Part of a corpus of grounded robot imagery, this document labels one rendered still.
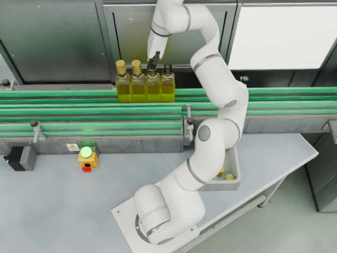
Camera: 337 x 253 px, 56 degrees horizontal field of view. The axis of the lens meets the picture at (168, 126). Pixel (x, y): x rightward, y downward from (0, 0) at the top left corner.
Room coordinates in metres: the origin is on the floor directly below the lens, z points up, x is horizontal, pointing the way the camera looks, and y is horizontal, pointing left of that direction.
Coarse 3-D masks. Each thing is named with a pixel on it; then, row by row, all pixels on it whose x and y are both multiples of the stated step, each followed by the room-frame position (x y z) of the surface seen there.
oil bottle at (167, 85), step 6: (162, 78) 0.82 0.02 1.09; (168, 78) 0.81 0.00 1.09; (174, 78) 0.82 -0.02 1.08; (162, 84) 0.80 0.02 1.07; (168, 84) 0.80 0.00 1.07; (174, 84) 0.80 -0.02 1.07; (162, 90) 0.80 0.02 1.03; (168, 90) 0.80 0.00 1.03; (174, 90) 0.80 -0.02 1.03; (162, 96) 0.80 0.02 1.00; (168, 96) 0.80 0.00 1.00; (174, 96) 0.80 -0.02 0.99; (162, 102) 0.80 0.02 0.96; (168, 102) 0.80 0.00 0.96
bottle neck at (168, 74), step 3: (165, 66) 0.83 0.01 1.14; (168, 66) 0.84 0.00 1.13; (171, 66) 0.83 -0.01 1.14; (165, 69) 0.82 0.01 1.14; (168, 69) 0.82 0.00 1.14; (171, 69) 0.82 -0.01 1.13; (165, 72) 0.82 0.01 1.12; (168, 72) 0.82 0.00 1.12; (171, 72) 0.82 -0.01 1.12; (165, 75) 0.82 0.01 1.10; (168, 75) 0.82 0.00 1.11; (171, 75) 0.82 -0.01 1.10
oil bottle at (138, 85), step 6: (132, 78) 0.82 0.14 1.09; (138, 78) 0.81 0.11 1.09; (144, 78) 0.82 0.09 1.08; (132, 84) 0.80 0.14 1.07; (138, 84) 0.80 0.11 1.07; (144, 84) 0.80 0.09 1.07; (132, 90) 0.80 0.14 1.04; (138, 90) 0.80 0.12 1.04; (144, 90) 0.80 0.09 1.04; (132, 96) 0.80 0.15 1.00; (138, 96) 0.80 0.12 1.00; (144, 96) 0.80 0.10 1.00; (138, 102) 0.80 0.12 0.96; (144, 102) 0.80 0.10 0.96
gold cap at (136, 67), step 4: (136, 60) 0.84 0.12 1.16; (132, 64) 0.82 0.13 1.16; (136, 64) 0.82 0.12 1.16; (140, 64) 0.82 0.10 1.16; (132, 68) 0.82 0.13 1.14; (136, 68) 0.81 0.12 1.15; (140, 68) 0.82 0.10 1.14; (132, 72) 0.82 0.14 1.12; (136, 72) 0.81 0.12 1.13; (140, 72) 0.82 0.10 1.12
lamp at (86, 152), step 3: (84, 147) 0.65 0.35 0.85; (87, 147) 0.65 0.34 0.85; (81, 150) 0.63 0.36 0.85; (84, 150) 0.63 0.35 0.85; (87, 150) 0.63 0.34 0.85; (90, 150) 0.64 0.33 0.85; (81, 153) 0.62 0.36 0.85; (84, 153) 0.62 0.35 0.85; (87, 153) 0.62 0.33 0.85; (90, 153) 0.62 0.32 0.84; (84, 156) 0.61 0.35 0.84; (87, 156) 0.61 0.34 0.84; (90, 156) 0.62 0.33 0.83
